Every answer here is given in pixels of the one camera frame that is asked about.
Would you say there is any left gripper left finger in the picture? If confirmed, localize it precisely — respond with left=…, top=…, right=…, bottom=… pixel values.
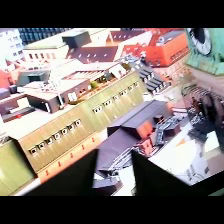
left=24, top=148, right=100, bottom=197

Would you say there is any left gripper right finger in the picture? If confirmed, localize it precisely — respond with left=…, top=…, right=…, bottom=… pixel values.
left=130, top=149, right=198, bottom=197

